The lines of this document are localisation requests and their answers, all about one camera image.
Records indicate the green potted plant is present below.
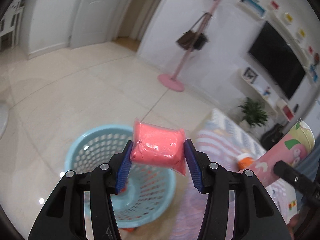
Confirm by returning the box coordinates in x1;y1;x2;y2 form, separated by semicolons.
238;97;270;132

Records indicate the white refrigerator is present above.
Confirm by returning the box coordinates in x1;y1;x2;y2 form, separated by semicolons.
304;99;320;133

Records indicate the framed butterfly picture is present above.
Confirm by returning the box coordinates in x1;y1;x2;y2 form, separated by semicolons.
243;67;258;84

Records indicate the black hanging handbag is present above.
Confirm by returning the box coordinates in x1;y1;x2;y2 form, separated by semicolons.
192;17;209;52

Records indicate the black acoustic guitar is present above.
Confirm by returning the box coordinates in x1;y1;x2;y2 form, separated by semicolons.
260;124;284;151

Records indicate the white interior door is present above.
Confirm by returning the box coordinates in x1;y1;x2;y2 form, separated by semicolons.
70;0;119;49

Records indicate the orange snack wrapper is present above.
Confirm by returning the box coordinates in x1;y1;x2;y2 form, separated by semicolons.
120;228;136;232

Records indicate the person's right hand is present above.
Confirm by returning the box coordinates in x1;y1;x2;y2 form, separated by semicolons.
287;213;299;235

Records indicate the small figurine on shelf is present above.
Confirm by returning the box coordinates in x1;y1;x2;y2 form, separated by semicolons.
263;86;271;97

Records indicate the light blue plastic basket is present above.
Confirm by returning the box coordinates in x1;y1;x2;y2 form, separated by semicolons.
65;125;176;229

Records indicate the pink floral paper tube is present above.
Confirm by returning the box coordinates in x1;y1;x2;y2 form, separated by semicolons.
247;121;315;187

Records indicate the white fan stand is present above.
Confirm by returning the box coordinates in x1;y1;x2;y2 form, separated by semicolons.
0;101;9;138

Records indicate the brown hanging handbag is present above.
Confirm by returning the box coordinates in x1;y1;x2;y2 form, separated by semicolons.
176;29;196;50

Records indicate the black wall television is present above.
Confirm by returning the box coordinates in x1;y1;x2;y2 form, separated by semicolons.
248;21;305;99

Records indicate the blue white wall box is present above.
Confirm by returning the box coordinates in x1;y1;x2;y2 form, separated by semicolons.
237;0;266;20

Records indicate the pink coat rack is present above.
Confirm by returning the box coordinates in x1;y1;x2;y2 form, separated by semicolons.
157;0;222;92

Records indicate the colourful puzzle cube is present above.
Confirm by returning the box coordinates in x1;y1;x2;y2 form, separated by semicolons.
288;200;297;212

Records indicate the red white wall box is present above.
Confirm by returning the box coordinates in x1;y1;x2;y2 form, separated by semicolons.
276;98;295;122

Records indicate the pink clay packet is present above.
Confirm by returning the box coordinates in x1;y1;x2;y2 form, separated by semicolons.
130;119;186;176

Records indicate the white dining chair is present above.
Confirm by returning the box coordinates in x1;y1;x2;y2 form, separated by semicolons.
1;0;22;48

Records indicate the white wall shelf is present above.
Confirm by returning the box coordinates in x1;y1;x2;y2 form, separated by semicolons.
238;68;279;118

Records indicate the orange paper cup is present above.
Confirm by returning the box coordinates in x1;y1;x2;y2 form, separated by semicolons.
236;153;255;170

